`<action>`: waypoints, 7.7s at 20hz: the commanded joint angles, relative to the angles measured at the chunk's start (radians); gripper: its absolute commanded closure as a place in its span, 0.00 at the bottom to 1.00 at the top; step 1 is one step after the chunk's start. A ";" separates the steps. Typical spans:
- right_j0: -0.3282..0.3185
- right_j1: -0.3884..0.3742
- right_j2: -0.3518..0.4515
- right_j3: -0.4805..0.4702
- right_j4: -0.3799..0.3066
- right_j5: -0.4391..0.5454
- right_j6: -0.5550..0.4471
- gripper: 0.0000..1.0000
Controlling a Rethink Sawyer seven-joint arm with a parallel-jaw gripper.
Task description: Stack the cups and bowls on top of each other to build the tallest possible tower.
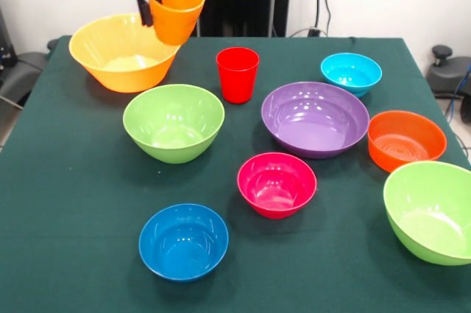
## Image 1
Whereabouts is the cyan plastic bowl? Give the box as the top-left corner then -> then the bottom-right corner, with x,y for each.
319,52 -> 383,99

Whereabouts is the orange plastic cup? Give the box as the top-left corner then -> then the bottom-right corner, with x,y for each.
148,0 -> 207,46

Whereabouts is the purple plastic bowl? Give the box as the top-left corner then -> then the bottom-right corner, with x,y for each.
261,81 -> 370,160

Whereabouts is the blue plastic bowl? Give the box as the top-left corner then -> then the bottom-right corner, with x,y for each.
138,203 -> 230,284

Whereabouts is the green plastic bowl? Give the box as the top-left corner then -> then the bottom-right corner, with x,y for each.
383,161 -> 471,267
122,83 -> 226,165

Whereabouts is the red-orange plastic bowl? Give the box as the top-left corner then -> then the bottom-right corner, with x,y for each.
367,110 -> 448,174

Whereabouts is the red plastic cup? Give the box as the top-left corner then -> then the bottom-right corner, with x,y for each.
216,46 -> 261,105

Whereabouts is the dark green tablecloth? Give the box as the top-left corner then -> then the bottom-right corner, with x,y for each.
0,35 -> 471,313

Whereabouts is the large orange plastic bowl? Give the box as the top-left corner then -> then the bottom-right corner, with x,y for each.
68,13 -> 182,94

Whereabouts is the pink plastic bowl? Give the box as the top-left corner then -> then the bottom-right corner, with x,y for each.
236,152 -> 318,220

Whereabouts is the black pedestal foot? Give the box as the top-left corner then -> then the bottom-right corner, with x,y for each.
0,38 -> 60,108
426,44 -> 471,124

